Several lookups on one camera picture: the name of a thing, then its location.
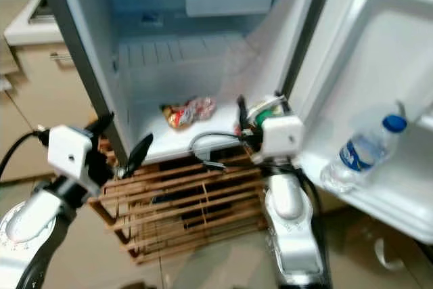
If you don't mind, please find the steel sink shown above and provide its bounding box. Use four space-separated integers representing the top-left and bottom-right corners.
27 0 55 26

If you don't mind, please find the clear water bottle blue cap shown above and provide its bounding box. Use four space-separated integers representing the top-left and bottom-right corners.
320 114 409 194

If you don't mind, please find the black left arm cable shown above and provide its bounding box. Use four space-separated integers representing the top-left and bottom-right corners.
0 129 49 178

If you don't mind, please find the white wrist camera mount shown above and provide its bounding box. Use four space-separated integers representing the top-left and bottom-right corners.
252 114 305 164
47 125 102 198

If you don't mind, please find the beige kitchen counter cabinet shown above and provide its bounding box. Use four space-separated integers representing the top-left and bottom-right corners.
0 0 102 185

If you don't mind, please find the red orange snack pack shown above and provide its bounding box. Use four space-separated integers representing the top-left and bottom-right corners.
161 96 217 130

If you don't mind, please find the white fridge body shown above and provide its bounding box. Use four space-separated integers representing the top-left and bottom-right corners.
34 0 339 168

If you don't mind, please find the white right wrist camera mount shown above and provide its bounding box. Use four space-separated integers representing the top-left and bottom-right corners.
252 114 305 164

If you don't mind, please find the wooden slatted rack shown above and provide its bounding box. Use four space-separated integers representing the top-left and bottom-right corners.
88 137 278 266

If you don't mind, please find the metal cabinet handle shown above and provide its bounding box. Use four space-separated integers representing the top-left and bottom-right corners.
49 51 72 63

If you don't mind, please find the beige counter towel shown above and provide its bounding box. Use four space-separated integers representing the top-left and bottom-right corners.
0 0 35 76

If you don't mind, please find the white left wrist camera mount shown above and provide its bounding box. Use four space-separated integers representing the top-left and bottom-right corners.
47 125 102 198

